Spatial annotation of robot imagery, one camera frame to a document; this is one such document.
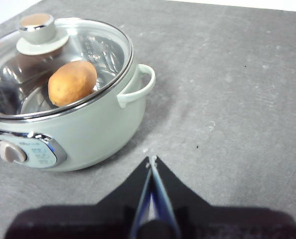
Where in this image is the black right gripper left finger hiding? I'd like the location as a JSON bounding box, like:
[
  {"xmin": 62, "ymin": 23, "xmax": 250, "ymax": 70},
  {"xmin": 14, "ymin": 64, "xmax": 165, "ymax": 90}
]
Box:
[{"xmin": 4, "ymin": 156, "xmax": 152, "ymax": 239}]

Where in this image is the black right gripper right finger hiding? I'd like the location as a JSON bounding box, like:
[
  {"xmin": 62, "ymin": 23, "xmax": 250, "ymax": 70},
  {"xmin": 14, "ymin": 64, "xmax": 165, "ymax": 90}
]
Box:
[{"xmin": 150, "ymin": 155, "xmax": 296, "ymax": 239}]

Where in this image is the brown potato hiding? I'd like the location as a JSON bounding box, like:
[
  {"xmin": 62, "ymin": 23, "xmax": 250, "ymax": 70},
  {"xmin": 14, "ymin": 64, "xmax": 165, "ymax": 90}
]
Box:
[{"xmin": 47, "ymin": 60, "xmax": 98, "ymax": 107}]

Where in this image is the glass lid with green knob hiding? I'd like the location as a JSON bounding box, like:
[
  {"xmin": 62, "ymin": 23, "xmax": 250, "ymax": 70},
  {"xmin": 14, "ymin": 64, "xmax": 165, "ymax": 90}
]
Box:
[{"xmin": 0, "ymin": 13, "xmax": 135, "ymax": 121}]

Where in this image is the pale green electric pot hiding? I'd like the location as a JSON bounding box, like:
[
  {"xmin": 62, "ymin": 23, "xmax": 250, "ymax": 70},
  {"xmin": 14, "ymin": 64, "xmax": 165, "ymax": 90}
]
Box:
[{"xmin": 0, "ymin": 17, "xmax": 156, "ymax": 172}]

